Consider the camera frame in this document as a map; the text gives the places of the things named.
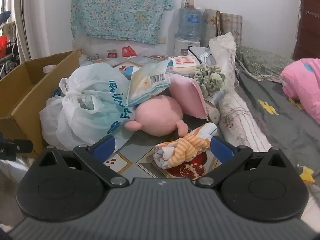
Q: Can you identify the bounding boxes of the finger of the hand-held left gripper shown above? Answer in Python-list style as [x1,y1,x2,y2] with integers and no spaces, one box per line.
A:
[0,133,33,161]

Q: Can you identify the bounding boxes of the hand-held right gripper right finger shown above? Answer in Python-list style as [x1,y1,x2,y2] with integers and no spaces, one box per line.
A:
[195,135,288,188]

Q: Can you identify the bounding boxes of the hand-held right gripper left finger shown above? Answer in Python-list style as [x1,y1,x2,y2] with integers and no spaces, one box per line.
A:
[32,134,127,188]

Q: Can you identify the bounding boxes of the orange striped knotted cloth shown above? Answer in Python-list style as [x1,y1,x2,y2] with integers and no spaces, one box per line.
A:
[153,123,218,173]

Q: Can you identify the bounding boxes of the brown cardboard box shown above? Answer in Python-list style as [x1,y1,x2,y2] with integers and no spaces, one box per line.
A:
[0,49,83,155]

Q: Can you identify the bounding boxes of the pink plush toy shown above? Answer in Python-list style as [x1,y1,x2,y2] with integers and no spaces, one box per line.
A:
[124,95,189,137]

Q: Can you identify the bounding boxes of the pink towel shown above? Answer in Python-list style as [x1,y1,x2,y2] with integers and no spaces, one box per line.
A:
[166,74,209,119]

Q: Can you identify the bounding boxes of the clear snack packet with barcode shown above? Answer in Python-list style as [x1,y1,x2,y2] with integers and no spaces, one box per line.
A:
[125,61,172,107]

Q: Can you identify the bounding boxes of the pomegranate print mat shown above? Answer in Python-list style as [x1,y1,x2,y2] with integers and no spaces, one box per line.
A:
[80,54,225,180]

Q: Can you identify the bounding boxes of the rolled cream blanket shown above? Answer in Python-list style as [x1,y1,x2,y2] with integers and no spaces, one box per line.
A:
[209,32,272,153]

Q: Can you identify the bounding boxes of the grey bedsheet yellow prints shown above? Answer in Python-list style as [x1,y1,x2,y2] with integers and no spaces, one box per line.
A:
[235,62,320,188]

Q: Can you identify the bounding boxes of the green scrunchie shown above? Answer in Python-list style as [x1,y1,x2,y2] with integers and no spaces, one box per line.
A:
[194,65,227,103]

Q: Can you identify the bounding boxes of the green floral cloth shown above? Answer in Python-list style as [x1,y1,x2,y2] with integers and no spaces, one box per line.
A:
[235,45,293,82]

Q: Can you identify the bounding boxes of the red white wet wipes pack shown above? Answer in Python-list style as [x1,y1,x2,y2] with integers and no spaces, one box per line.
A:
[168,55,200,68]

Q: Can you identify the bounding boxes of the checked pillow blue edge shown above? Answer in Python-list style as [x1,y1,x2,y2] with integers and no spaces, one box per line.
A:
[187,45,217,64]

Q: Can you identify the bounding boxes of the red plastic bag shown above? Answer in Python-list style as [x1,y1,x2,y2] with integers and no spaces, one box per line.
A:
[122,46,137,57]

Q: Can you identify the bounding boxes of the red shopping bag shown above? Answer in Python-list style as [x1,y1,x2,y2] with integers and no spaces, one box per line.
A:
[0,36,8,58]

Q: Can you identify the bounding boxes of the pink blanket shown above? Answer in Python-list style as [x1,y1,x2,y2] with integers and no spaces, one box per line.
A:
[279,58,320,125]

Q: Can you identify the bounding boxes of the white water dispenser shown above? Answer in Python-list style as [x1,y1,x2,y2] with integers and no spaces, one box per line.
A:
[174,38,201,57]

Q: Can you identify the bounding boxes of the rolled floral mat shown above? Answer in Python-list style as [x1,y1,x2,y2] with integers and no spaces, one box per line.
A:
[202,8,220,48]

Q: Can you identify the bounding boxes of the teal floral cloth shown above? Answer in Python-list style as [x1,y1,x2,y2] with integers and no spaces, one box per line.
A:
[71,0,174,45]

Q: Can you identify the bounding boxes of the brown door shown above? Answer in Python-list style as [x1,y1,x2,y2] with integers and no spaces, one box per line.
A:
[292,0,320,60]

